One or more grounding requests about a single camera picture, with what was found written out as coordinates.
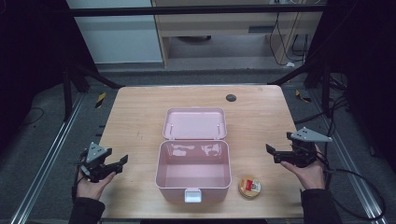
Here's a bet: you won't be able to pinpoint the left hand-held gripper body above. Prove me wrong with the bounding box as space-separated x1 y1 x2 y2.
79 142 113 184

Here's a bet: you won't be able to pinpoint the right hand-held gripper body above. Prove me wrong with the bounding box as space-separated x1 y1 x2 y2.
286 126 333 169

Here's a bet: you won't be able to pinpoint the pink storage box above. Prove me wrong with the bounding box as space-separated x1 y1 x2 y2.
154 106 233 204

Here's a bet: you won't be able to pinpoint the person's right hand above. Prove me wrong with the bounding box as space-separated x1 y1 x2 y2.
279 145 327 191

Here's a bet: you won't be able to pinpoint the person's left hand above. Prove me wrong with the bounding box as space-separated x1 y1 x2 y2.
76 168 117 202

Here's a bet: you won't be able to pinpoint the yellow black striped marker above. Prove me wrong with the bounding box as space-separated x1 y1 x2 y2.
94 91 107 109
294 89 313 104

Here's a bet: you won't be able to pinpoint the black metal stand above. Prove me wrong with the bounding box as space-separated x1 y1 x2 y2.
61 60 123 123
266 55 332 119

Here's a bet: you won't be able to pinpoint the white cabinet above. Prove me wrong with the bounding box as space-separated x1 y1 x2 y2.
65 0 164 65

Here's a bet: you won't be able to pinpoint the wooden desk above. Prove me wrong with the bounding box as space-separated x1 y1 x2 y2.
150 0 325 68

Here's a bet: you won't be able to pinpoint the aluminium floor rail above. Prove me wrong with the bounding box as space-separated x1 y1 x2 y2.
309 90 389 224
8 92 86 224

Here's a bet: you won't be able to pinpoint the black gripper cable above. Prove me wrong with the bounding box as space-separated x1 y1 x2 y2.
322 146 388 221

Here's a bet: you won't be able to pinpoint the black hanging cables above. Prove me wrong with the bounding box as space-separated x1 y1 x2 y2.
268 11 310 67

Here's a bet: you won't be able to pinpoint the black frame crossbar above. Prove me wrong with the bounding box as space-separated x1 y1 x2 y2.
65 4 328 18

